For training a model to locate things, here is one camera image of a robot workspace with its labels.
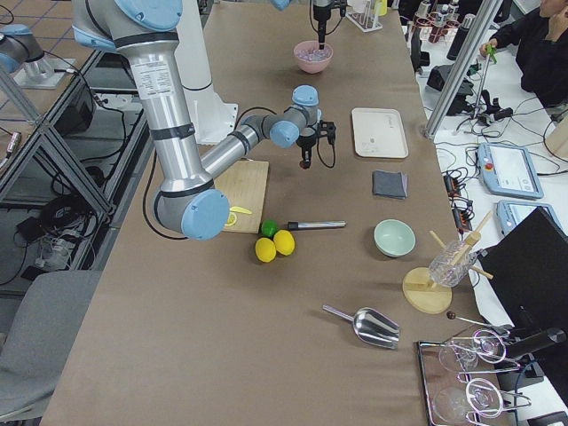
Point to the mint green bowl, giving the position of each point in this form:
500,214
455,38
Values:
394,238

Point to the beige rabbit tray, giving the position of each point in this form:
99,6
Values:
378,133

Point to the bamboo cutting board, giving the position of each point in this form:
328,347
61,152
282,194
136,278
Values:
244,185

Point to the black glass rack tray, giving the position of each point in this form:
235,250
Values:
453,398

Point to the lemon slice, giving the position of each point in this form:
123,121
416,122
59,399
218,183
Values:
231,220

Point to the aluminium frame post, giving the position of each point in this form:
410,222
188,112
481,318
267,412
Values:
487,11

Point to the pink bowl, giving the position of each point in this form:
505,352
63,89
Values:
308,67

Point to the wooden cup tree stand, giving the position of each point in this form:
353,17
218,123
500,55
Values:
429,289

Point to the clear ice cubes pile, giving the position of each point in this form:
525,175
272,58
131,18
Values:
314,55

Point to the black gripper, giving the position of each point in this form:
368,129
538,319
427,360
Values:
305,144
321,14

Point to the white wire cup rack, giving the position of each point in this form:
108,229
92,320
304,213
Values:
365,14

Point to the clear glass on stand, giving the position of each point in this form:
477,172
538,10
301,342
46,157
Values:
452,264

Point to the green lime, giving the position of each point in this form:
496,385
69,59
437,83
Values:
269,228

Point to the yellow lemon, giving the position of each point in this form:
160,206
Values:
284,242
265,250

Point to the folded grey cloth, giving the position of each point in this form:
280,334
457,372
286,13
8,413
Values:
389,184

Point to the blue teach pendant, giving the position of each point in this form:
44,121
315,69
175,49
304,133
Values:
512,213
508,171

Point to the black monitor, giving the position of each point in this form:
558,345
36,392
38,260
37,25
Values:
529,268

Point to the steel scoop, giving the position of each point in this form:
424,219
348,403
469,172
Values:
370,326

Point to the person in black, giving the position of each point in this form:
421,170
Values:
541,40

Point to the grey office chair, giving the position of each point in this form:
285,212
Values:
42,334

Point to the steel muddler black tip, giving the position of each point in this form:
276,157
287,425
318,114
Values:
315,225

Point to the yellow plastic knife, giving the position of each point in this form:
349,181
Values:
238,209

